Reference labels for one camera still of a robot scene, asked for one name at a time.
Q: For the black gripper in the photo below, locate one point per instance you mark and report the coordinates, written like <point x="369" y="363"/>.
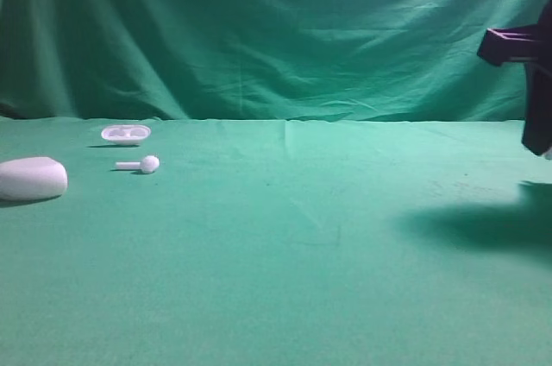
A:
<point x="529" y="44"/>

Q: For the white earbud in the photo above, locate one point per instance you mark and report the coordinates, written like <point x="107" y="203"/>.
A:
<point x="548" y="155"/>
<point x="147" y="165"/>

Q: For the white earbud case lid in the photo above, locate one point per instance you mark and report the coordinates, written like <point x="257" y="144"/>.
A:
<point x="126" y="134"/>

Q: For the green table cloth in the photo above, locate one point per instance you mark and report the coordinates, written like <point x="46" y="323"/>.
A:
<point x="280" y="243"/>

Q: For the green backdrop cloth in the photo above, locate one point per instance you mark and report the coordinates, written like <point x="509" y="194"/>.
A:
<point x="361" y="60"/>

